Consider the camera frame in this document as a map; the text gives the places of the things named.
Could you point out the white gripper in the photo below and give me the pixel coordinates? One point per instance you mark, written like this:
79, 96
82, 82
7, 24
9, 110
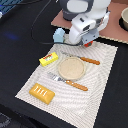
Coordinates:
85, 29

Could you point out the yellow butter box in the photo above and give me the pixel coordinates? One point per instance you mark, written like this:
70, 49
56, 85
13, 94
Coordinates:
48, 59

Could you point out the orange bread loaf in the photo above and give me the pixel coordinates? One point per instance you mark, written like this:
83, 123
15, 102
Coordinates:
42, 93

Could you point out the red tomato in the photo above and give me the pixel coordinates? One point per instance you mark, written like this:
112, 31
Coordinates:
88, 44

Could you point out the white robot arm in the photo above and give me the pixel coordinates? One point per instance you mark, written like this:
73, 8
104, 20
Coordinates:
95, 9

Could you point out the small grey pot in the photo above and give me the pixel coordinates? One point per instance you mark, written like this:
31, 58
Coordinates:
66, 15

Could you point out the beige bowl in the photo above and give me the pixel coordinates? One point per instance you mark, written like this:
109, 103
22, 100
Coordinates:
124, 15

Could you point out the round beige plate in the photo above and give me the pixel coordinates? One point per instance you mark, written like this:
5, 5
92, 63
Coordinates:
71, 68

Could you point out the woven beige placemat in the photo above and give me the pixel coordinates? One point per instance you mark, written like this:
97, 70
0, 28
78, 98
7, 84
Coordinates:
74, 106

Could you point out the knife with wooden handle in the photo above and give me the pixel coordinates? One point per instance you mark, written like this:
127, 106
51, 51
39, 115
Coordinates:
82, 58

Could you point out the fork with wooden handle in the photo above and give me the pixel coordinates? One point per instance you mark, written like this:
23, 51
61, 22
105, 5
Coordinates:
69, 82

